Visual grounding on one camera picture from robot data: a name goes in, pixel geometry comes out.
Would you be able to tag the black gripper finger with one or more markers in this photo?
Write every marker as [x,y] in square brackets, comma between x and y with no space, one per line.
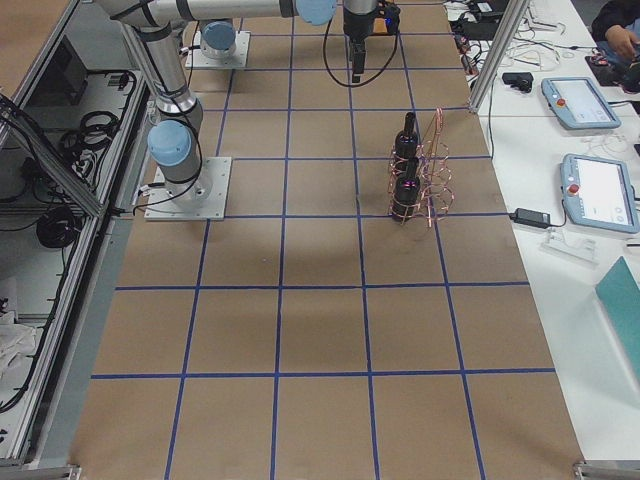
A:
[355,57]
[357,78]

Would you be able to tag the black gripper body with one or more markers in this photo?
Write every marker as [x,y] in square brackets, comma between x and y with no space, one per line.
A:
[357,26]

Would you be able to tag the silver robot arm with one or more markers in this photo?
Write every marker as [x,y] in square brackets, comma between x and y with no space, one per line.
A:
[221,47]
[152,23]

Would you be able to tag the wooden tray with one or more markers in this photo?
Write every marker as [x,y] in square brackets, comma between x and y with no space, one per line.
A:
[385,30]

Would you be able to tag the dark wine bottle rear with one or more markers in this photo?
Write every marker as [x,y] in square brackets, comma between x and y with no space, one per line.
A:
[406,141]

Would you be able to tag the dark wine bottle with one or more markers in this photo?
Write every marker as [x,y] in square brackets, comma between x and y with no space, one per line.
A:
[406,191]
[406,141]

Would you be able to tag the dark wine bottle front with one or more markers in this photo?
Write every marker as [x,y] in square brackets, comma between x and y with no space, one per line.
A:
[406,191]

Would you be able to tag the person hand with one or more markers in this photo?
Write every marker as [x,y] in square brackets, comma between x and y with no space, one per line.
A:
[622,41]

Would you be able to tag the black handheld device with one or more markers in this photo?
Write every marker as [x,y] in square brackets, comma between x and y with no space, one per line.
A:
[520,81]

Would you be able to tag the blue teach pendant far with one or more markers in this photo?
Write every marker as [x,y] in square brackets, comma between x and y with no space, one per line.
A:
[578,103]

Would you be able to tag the blue teach pendant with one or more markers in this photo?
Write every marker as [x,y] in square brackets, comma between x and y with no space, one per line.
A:
[578,103]
[597,193]

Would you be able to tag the black power adapter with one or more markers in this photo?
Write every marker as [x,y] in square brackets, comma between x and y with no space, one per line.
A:
[530,218]

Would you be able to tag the blue teach pendant near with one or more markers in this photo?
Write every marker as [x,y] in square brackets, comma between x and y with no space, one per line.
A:
[597,193]

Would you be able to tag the clear acrylic stand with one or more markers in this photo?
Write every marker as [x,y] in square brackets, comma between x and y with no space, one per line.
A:
[578,249]

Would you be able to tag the teal folder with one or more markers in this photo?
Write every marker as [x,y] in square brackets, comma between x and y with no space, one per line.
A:
[618,292]

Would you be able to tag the white crumpled cloth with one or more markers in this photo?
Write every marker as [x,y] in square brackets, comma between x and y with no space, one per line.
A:
[17,342]

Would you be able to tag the copper wire bottle basket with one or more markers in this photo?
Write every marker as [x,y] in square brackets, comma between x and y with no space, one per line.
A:
[436,196]

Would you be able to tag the aluminium frame post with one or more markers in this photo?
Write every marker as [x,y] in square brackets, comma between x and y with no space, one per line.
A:
[505,33]

